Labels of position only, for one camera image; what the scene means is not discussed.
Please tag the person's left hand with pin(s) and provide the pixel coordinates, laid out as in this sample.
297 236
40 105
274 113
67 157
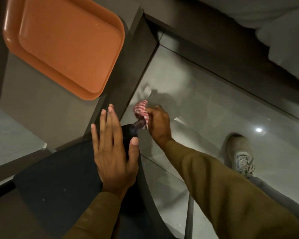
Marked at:
113 161

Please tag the person's right hand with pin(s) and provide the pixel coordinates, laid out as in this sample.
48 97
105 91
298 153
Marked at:
160 126

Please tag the person's left little finger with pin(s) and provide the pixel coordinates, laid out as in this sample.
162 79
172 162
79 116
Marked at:
95 138

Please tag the person's right fingers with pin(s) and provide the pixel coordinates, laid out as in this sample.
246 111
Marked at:
153 114

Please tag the person's left thumb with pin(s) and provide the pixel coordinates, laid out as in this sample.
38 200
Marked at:
134 151

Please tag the person's left middle finger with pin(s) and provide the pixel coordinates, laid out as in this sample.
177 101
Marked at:
114 126

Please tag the red white striped cloth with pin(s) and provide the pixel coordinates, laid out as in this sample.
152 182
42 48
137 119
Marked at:
140 108

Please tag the person's left forearm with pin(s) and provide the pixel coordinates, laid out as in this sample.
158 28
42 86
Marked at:
94 219

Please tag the person's right forearm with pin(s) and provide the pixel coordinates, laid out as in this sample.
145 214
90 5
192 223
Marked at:
226 196

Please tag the grey table with dark edge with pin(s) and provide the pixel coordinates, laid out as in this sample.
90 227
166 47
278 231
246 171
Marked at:
39 109

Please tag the orange plastic tray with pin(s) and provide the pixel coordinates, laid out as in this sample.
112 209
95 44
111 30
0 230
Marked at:
69 44

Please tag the grey sneaker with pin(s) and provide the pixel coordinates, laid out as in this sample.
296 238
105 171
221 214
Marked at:
240 154

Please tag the person's grey trouser leg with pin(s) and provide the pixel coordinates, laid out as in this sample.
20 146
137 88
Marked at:
281 199

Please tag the white bedding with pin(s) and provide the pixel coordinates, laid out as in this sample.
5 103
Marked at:
284 29

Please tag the dark brown bed frame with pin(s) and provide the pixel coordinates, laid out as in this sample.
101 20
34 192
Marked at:
221 47

